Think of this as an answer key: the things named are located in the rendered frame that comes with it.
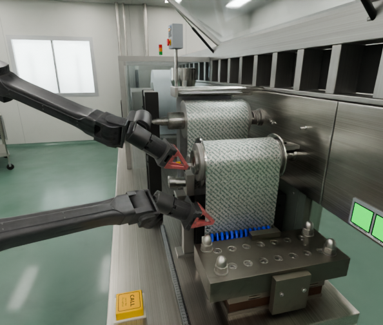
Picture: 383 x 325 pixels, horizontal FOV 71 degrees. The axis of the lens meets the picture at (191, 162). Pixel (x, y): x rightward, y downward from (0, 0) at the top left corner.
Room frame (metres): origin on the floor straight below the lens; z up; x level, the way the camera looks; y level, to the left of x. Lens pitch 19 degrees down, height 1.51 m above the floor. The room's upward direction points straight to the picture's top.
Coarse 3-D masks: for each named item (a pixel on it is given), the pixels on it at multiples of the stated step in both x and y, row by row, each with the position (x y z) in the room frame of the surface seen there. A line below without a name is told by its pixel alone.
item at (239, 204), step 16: (208, 192) 0.71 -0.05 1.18; (224, 192) 0.73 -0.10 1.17; (240, 192) 0.74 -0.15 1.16; (256, 192) 0.75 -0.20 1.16; (272, 192) 0.76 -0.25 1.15; (208, 208) 0.72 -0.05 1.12; (224, 208) 0.73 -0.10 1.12; (240, 208) 0.74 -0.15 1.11; (256, 208) 0.75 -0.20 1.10; (272, 208) 0.77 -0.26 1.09; (224, 224) 0.73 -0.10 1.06; (240, 224) 0.74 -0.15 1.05; (256, 224) 0.76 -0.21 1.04
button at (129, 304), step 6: (120, 294) 0.59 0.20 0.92; (126, 294) 0.59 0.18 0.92; (132, 294) 0.59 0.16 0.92; (138, 294) 0.59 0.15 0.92; (120, 300) 0.57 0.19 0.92; (126, 300) 0.57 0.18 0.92; (132, 300) 0.57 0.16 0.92; (138, 300) 0.57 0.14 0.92; (120, 306) 0.55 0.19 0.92; (126, 306) 0.55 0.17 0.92; (132, 306) 0.55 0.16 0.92; (138, 306) 0.55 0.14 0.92; (120, 312) 0.53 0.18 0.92; (126, 312) 0.53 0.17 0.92; (132, 312) 0.53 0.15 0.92; (138, 312) 0.54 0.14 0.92; (120, 318) 0.53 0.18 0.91; (126, 318) 0.53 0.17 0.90
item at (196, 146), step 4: (196, 144) 0.77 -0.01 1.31; (192, 148) 0.82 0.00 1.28; (196, 148) 0.77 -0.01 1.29; (200, 148) 0.75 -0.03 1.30; (280, 148) 0.79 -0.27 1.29; (200, 152) 0.74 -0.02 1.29; (280, 152) 0.78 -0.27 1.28; (200, 156) 0.73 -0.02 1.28; (280, 156) 0.78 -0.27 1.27; (200, 160) 0.72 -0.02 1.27; (280, 160) 0.78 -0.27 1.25; (200, 164) 0.72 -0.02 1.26; (280, 164) 0.78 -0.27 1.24; (200, 168) 0.72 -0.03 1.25; (200, 172) 0.72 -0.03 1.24; (196, 176) 0.77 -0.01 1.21; (200, 176) 0.72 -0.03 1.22; (200, 180) 0.74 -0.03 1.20
